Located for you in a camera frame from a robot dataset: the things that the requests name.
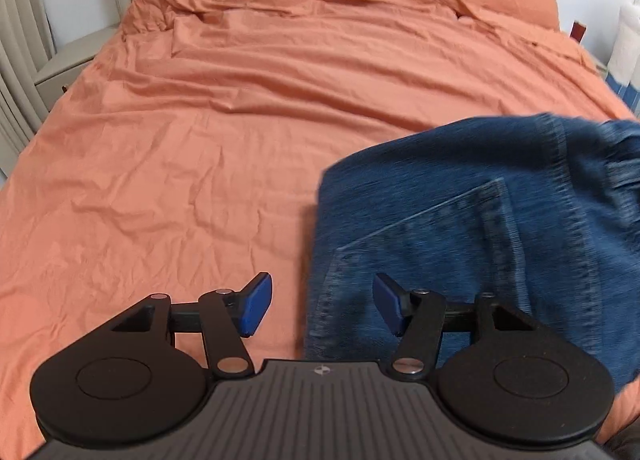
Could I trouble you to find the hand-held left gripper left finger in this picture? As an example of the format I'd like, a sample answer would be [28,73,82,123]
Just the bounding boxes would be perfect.
[107,271,274,379]

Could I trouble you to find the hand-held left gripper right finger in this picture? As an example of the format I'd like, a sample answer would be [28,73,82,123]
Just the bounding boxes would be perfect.
[372,273,540,379]

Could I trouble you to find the blue denim pants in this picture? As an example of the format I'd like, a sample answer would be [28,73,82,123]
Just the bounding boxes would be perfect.
[304,112,640,397]

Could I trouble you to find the orange duvet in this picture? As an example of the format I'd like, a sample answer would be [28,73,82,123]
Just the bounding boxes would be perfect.
[0,0,640,446]

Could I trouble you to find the beige nightstand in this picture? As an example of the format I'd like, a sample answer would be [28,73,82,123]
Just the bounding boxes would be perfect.
[34,23,121,102]

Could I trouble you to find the beige curtain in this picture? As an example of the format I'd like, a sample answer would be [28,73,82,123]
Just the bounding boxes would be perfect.
[0,0,57,177]

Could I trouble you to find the white rolled towel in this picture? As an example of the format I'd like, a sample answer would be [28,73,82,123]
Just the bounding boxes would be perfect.
[606,2,640,91]

